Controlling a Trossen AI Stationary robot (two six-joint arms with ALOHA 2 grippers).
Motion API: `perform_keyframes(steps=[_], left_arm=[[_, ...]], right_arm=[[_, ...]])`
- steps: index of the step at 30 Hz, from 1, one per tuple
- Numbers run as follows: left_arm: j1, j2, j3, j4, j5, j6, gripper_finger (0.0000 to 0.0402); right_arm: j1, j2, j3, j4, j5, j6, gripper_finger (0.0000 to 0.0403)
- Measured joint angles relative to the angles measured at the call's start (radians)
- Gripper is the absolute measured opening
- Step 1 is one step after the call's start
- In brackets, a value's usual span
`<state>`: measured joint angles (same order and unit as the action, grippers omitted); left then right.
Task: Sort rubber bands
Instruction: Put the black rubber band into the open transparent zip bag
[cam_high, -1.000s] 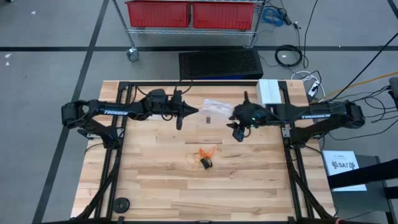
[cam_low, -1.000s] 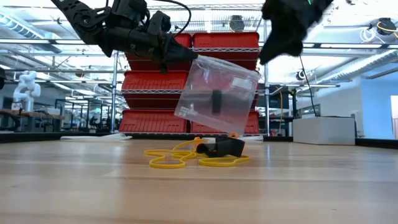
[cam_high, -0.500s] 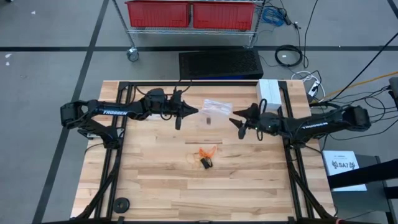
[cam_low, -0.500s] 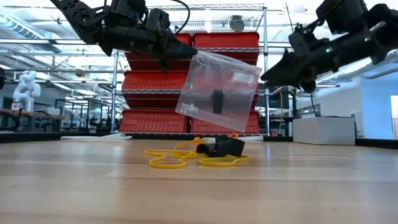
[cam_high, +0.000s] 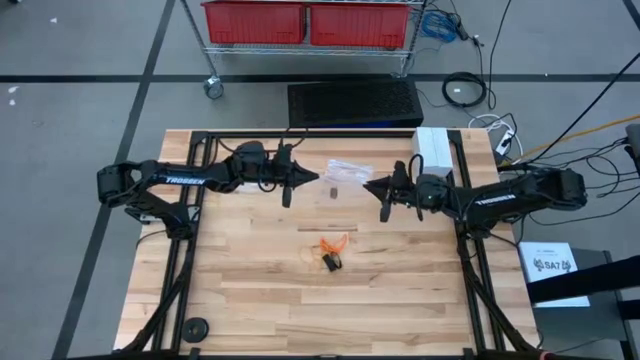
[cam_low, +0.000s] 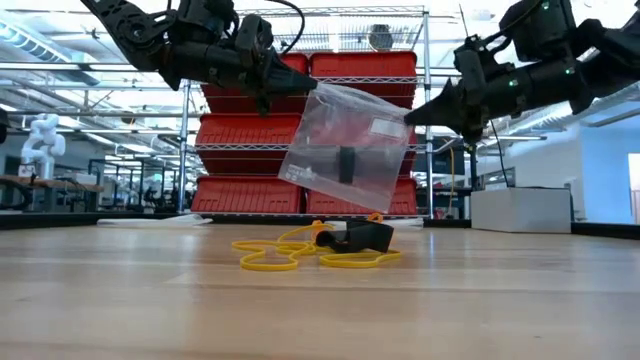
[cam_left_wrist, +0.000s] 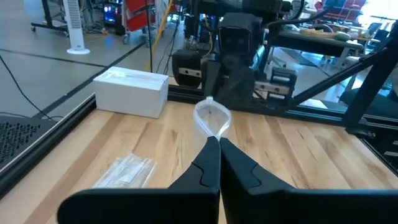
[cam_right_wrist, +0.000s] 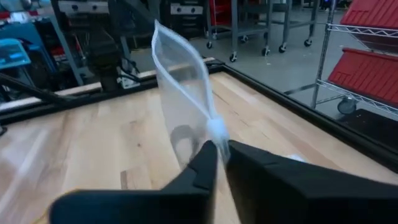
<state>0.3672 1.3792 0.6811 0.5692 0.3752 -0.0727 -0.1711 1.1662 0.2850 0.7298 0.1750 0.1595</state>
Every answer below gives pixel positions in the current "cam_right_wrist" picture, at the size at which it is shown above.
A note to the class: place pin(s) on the grey metal rolling cart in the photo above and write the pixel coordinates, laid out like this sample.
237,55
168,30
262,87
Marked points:
287,21
234,28

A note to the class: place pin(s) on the blue plastic bin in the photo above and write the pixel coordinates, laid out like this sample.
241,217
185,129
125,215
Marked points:
12,54

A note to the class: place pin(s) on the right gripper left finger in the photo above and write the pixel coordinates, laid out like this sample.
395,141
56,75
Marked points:
140,208

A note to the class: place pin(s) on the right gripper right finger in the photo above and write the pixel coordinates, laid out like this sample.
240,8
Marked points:
311,199

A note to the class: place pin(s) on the black aluminium table frame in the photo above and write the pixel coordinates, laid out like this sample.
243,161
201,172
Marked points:
311,118

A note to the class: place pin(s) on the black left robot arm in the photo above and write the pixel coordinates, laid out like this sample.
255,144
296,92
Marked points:
104,53

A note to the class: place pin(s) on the red plastic bin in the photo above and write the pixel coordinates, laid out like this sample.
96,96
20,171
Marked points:
373,15
367,74

